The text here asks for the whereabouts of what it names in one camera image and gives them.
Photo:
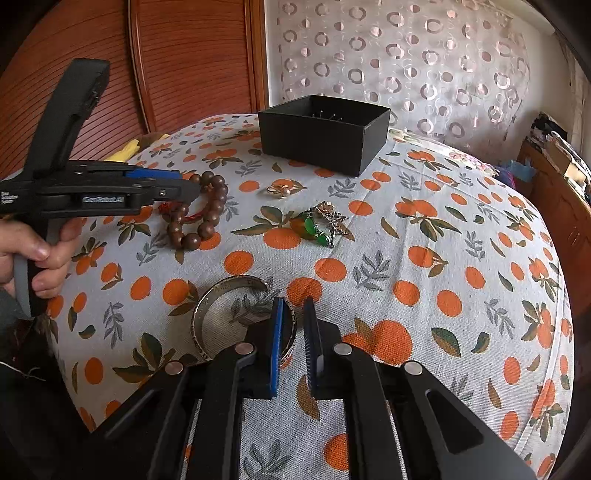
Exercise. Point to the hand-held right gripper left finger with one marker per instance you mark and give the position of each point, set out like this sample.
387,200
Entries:
276,341

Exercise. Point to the orange amber pendant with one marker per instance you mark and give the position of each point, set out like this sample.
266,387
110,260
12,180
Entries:
299,228

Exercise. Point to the yellow plush toy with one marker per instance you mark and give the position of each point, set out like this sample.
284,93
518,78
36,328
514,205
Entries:
122,151

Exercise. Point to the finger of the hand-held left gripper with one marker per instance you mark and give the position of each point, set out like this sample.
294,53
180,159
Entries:
171,193
154,174

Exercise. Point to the black square box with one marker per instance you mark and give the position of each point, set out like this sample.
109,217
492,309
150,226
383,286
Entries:
318,138

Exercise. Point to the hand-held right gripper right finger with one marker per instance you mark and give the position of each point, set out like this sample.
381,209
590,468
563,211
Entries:
310,350

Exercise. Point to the cardboard box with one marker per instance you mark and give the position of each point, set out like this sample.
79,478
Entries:
565,159

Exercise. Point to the person's dark clothing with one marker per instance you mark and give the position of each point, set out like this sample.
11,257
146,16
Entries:
32,392

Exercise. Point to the blue plastic bag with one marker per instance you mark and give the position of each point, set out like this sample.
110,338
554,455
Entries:
521,171

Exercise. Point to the silver bangle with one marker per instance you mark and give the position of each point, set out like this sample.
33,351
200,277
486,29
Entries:
217,295

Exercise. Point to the person's left hand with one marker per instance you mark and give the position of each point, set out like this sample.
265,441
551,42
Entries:
53,258

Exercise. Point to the wooden cabinet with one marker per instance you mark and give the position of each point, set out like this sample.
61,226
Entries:
558,221

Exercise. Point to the pile of dark clothes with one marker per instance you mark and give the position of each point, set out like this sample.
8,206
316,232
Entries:
545,129

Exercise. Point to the sheer circle pattern curtain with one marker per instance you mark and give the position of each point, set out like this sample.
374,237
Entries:
392,60

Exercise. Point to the bronze star brooch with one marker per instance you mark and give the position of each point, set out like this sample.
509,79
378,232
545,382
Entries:
339,221

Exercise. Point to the orange fruit print cloth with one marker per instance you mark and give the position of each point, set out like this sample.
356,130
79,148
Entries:
415,277

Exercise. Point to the wooden louvered wardrobe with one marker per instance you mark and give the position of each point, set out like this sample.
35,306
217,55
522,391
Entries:
184,60

